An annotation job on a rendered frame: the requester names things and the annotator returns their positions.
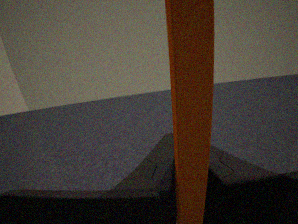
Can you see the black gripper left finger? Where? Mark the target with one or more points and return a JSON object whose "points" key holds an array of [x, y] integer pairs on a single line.
{"points": [[146, 196]]}

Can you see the orange handle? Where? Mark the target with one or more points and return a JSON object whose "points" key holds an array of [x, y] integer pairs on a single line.
{"points": [[190, 31]]}

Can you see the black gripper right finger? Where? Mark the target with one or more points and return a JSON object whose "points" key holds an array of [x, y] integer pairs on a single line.
{"points": [[242, 193]]}

